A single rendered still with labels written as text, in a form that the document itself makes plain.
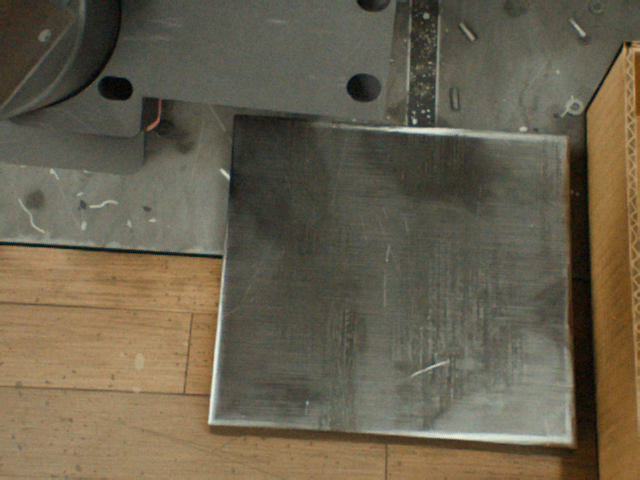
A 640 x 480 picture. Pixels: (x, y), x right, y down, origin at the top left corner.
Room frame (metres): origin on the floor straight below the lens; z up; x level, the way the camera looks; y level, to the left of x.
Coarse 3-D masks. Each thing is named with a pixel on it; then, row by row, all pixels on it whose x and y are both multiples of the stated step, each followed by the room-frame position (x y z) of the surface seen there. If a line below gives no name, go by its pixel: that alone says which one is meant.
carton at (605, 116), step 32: (608, 96) 0.31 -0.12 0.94; (608, 128) 0.29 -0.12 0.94; (608, 160) 0.27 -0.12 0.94; (608, 192) 0.26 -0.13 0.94; (608, 224) 0.24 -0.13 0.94; (608, 256) 0.23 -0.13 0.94; (608, 288) 0.21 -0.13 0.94; (608, 320) 0.20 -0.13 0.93; (608, 352) 0.18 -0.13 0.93; (608, 384) 0.17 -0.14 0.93; (608, 416) 0.15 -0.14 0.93; (608, 448) 0.14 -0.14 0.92
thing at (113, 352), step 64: (0, 256) 0.19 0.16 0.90; (64, 256) 0.19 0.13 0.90; (128, 256) 0.20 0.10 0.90; (0, 320) 0.16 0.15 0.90; (64, 320) 0.16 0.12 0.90; (128, 320) 0.17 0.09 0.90; (192, 320) 0.17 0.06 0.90; (576, 320) 0.21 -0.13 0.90; (0, 384) 0.13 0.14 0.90; (64, 384) 0.13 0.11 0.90; (128, 384) 0.14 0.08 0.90; (192, 384) 0.14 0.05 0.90; (576, 384) 0.17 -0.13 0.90; (0, 448) 0.10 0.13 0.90; (64, 448) 0.10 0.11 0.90; (128, 448) 0.11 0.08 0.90; (192, 448) 0.11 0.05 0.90; (256, 448) 0.12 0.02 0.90; (320, 448) 0.12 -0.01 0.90; (384, 448) 0.13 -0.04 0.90; (448, 448) 0.13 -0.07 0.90
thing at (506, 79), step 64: (448, 0) 0.37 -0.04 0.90; (512, 0) 0.38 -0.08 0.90; (576, 0) 0.39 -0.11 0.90; (448, 64) 0.34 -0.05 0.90; (512, 64) 0.34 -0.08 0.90; (576, 64) 0.35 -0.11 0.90; (192, 128) 0.27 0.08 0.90; (448, 128) 0.30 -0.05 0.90; (512, 128) 0.30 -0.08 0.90; (576, 128) 0.31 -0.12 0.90; (0, 192) 0.22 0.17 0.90; (64, 192) 0.23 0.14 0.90; (128, 192) 0.23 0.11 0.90; (192, 192) 0.24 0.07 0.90; (192, 256) 0.21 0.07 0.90; (576, 256) 0.24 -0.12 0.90
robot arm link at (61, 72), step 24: (72, 0) 0.15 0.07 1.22; (96, 0) 0.16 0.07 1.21; (72, 24) 0.14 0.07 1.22; (96, 24) 0.15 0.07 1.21; (72, 48) 0.14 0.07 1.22; (96, 48) 0.15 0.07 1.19; (48, 72) 0.13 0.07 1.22; (72, 72) 0.14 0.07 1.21; (24, 96) 0.13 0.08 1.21; (48, 96) 0.13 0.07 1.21; (0, 120) 0.12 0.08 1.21
